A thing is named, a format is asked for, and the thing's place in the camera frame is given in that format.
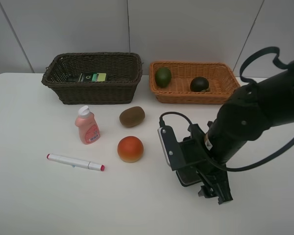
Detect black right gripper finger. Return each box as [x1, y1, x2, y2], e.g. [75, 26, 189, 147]
[198, 185, 217, 198]

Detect white marker pink caps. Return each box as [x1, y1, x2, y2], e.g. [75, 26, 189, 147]
[47, 154, 105, 172]

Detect pink bottle white cap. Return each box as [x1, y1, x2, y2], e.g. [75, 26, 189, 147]
[75, 105, 100, 144]

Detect green avocado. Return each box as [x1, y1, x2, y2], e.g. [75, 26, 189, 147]
[155, 67, 172, 88]

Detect grey felt board eraser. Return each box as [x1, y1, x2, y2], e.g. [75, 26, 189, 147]
[176, 168, 201, 187]

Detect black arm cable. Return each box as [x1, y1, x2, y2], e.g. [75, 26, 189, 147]
[158, 46, 294, 172]

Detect brown kiwi fruit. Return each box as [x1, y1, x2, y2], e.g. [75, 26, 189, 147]
[119, 106, 146, 128]

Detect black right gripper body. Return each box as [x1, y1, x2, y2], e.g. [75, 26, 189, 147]
[179, 124, 233, 204]

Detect orange red round fruit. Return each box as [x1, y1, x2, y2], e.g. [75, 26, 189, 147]
[117, 136, 144, 163]

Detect dark brown wicker basket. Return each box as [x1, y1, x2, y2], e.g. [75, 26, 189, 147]
[42, 52, 143, 105]

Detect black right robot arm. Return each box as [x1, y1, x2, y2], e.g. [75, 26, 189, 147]
[176, 59, 294, 204]

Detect dark green cleanser bottle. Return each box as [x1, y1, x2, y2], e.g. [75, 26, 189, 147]
[66, 72, 107, 83]

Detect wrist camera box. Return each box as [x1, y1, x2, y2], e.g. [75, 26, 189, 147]
[157, 126, 186, 171]

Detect orange wicker basket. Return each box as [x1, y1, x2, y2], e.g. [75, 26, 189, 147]
[149, 61, 240, 104]

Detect dark purple mangosteen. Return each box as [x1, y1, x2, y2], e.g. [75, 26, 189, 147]
[190, 76, 209, 92]

